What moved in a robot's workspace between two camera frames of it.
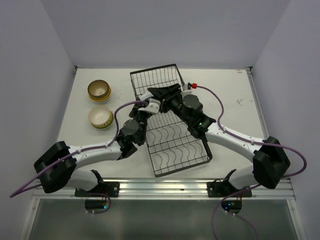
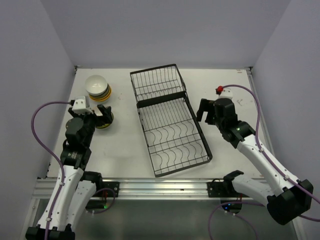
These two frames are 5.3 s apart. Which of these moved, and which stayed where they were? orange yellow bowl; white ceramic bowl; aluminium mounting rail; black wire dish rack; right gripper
Moved: white ceramic bowl; right gripper
Stayed: orange yellow bowl; aluminium mounting rail; black wire dish rack
